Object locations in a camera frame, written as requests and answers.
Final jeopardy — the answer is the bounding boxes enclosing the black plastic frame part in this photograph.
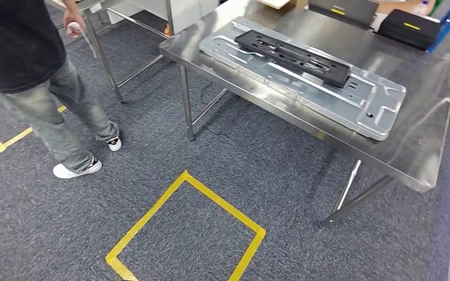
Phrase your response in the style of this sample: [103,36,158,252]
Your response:
[234,29,352,89]

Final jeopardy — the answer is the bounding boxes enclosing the white handheld item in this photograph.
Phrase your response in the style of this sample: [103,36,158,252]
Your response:
[66,21,98,59]

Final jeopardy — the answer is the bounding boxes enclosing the stainless steel workbench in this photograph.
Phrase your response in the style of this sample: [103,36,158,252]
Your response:
[159,0,450,230]

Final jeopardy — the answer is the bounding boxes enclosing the stamped metal plate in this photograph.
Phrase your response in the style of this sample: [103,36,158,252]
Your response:
[198,16,407,142]

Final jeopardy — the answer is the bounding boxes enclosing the white cabinet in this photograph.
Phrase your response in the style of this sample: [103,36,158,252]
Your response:
[106,0,219,36]

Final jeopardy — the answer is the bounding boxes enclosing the stainless steel table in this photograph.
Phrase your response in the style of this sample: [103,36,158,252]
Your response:
[44,0,172,105]

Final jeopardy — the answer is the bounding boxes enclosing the open cardboard box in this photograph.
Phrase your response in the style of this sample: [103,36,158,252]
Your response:
[255,0,310,11]

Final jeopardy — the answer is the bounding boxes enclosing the black case with yellow label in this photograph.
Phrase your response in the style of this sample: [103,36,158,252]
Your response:
[376,9,442,52]

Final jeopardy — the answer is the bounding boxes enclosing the person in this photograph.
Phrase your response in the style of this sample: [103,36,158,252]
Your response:
[0,0,123,180]
[376,0,437,15]

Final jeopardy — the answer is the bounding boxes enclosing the blue metal post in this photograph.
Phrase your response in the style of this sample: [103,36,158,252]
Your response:
[427,0,450,53]

